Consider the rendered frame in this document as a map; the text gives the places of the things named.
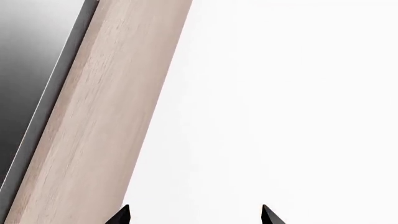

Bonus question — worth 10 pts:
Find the light wood cabinet panel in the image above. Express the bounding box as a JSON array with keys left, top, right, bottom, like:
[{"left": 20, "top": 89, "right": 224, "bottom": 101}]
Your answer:
[{"left": 4, "top": 0, "right": 193, "bottom": 224}]

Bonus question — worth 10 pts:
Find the grey steel fridge door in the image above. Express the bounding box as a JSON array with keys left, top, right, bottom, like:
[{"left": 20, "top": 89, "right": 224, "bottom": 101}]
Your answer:
[{"left": 0, "top": 0, "right": 100, "bottom": 217}]

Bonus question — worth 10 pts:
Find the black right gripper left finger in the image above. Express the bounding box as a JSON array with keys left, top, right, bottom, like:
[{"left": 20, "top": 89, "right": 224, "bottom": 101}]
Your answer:
[{"left": 104, "top": 203, "right": 131, "bottom": 224}]

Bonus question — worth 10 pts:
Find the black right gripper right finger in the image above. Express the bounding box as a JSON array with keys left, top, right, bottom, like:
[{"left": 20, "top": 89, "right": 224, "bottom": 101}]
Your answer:
[{"left": 262, "top": 203, "right": 286, "bottom": 224}]

